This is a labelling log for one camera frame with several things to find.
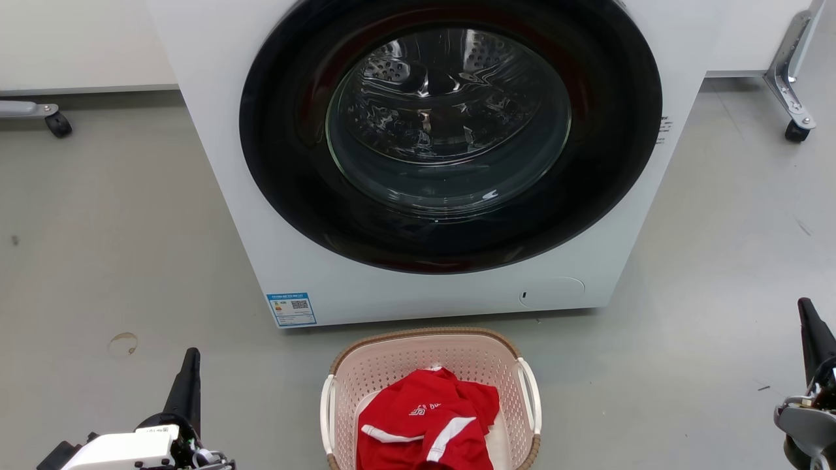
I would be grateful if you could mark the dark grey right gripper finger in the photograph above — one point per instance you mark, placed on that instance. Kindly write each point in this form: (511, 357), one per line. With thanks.
(816, 339)

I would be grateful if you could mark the red white sports garment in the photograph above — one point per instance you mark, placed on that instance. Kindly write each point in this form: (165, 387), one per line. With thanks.
(418, 424)

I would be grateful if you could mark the grey metal right gripper body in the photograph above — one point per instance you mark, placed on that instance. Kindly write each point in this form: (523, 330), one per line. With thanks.
(810, 421)

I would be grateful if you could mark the blue white energy label sticker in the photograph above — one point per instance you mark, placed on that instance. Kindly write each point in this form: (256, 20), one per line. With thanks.
(292, 309)

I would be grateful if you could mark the round black washing machine door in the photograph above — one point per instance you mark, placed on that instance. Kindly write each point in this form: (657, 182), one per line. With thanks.
(287, 163)

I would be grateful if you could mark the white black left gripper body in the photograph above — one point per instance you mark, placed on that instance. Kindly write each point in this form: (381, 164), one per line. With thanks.
(130, 449)

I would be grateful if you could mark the white front-load washing machine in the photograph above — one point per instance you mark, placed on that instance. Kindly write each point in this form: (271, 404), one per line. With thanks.
(215, 130)

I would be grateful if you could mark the beige perforated laundry basket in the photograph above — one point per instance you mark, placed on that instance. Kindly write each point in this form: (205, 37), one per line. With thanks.
(398, 359)

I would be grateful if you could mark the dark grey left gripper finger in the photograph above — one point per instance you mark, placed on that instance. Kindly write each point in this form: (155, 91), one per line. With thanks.
(185, 391)

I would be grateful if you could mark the grey frame leg with caster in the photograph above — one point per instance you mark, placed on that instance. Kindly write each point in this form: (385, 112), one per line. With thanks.
(29, 109)
(790, 72)

